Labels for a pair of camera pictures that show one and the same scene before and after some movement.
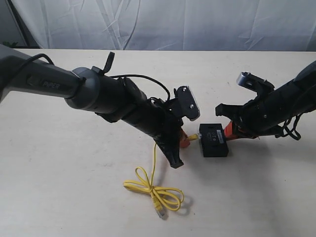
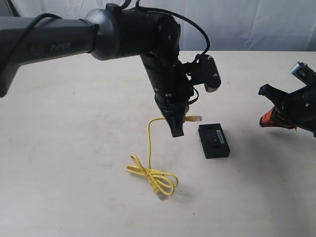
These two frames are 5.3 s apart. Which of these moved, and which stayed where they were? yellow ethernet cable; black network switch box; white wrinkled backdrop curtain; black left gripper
Moved: yellow ethernet cable; black left gripper
Stayed: white wrinkled backdrop curtain; black network switch box
